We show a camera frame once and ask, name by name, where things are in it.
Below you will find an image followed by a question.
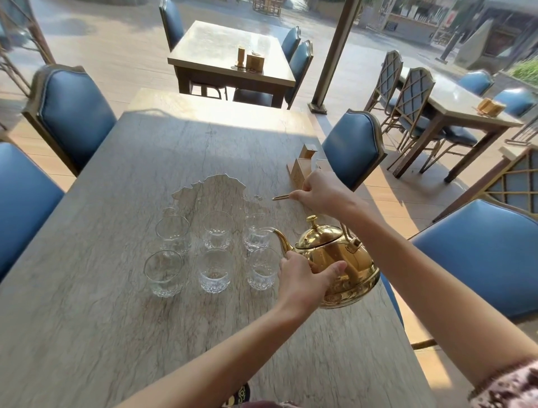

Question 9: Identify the person's right forearm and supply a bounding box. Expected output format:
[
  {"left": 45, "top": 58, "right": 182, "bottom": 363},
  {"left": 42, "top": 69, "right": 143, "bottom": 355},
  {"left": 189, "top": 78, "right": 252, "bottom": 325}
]
[{"left": 349, "top": 198, "right": 538, "bottom": 389}]

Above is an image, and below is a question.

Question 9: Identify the brown metal pillar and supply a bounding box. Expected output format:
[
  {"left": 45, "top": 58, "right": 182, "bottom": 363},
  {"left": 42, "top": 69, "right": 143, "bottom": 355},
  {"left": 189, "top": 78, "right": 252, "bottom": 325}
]
[{"left": 308, "top": 0, "right": 363, "bottom": 115}]

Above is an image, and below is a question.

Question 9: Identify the green shrub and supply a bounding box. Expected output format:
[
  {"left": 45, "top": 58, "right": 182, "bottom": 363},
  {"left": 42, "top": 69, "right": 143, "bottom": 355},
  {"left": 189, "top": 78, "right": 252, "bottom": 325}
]
[{"left": 508, "top": 58, "right": 538, "bottom": 87}]

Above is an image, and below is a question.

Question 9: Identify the patterned pink sleeve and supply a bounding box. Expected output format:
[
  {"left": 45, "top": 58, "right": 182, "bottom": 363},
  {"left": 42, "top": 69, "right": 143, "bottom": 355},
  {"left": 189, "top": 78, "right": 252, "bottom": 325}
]
[{"left": 468, "top": 358, "right": 538, "bottom": 408}]

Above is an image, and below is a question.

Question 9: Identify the person's left hand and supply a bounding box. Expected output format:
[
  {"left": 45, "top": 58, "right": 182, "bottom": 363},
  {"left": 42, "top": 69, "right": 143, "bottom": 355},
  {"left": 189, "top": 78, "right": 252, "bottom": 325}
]
[{"left": 277, "top": 251, "right": 348, "bottom": 314}]

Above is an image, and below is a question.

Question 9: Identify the black printed garment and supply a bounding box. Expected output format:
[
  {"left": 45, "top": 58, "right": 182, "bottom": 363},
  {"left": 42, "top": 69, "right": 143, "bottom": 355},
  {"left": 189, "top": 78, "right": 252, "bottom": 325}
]
[{"left": 221, "top": 382, "right": 252, "bottom": 408}]

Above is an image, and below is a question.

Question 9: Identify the lattice back chair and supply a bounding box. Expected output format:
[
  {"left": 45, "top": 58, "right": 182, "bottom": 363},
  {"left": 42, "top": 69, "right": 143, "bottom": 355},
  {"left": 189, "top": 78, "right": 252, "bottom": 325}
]
[
  {"left": 432, "top": 144, "right": 538, "bottom": 224},
  {"left": 364, "top": 50, "right": 404, "bottom": 129},
  {"left": 386, "top": 67, "right": 479, "bottom": 174}
]

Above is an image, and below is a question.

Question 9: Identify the stone top dining table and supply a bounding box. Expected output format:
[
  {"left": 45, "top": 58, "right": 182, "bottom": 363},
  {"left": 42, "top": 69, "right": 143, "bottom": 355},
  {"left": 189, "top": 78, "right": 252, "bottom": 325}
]
[
  {"left": 393, "top": 66, "right": 525, "bottom": 184},
  {"left": 167, "top": 20, "right": 297, "bottom": 108}
]

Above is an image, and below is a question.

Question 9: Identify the metal lattice frame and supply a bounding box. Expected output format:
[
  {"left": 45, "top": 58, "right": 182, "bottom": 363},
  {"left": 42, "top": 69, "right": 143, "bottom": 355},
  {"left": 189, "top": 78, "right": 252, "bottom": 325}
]
[{"left": 0, "top": 0, "right": 56, "bottom": 98}]

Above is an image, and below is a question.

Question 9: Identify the grey stone sign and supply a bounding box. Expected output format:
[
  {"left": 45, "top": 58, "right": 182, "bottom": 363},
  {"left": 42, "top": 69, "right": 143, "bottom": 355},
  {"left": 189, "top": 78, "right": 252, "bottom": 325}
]
[{"left": 453, "top": 18, "right": 495, "bottom": 70}]

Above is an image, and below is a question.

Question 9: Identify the group of clear drinking glasses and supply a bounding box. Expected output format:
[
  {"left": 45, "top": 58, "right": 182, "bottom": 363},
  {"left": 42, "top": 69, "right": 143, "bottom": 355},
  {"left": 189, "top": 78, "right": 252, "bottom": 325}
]
[{"left": 143, "top": 208, "right": 283, "bottom": 298}]

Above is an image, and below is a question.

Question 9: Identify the blue padded chair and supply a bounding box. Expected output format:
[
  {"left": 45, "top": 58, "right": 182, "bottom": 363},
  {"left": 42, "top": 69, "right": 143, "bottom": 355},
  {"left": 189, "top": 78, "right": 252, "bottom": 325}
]
[
  {"left": 493, "top": 87, "right": 538, "bottom": 119},
  {"left": 0, "top": 141, "right": 66, "bottom": 283},
  {"left": 321, "top": 109, "right": 388, "bottom": 192},
  {"left": 457, "top": 70, "right": 495, "bottom": 97},
  {"left": 158, "top": 0, "right": 186, "bottom": 52},
  {"left": 233, "top": 40, "right": 314, "bottom": 110},
  {"left": 280, "top": 25, "right": 302, "bottom": 64},
  {"left": 380, "top": 199, "right": 538, "bottom": 338},
  {"left": 21, "top": 63, "right": 118, "bottom": 177}
]

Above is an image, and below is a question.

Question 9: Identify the gold metal teapot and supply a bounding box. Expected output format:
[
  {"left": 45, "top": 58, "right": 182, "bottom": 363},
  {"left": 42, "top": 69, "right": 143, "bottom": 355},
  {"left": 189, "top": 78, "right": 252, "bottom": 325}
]
[{"left": 269, "top": 193, "right": 381, "bottom": 310}]

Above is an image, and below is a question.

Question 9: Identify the person's right hand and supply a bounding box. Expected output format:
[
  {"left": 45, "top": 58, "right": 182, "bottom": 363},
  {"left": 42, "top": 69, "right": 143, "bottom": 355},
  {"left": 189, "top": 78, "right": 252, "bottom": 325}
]
[{"left": 289, "top": 170, "right": 363, "bottom": 219}]

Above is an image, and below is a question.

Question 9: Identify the street stall building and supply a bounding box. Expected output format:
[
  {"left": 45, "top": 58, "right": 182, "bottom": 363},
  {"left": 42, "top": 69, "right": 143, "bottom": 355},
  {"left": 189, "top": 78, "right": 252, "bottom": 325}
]
[{"left": 379, "top": 0, "right": 460, "bottom": 45}]

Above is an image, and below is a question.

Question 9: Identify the person's left forearm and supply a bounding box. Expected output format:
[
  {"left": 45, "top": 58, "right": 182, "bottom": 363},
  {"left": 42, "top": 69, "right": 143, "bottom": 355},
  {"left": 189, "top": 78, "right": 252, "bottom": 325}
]
[{"left": 113, "top": 294, "right": 317, "bottom": 408}]

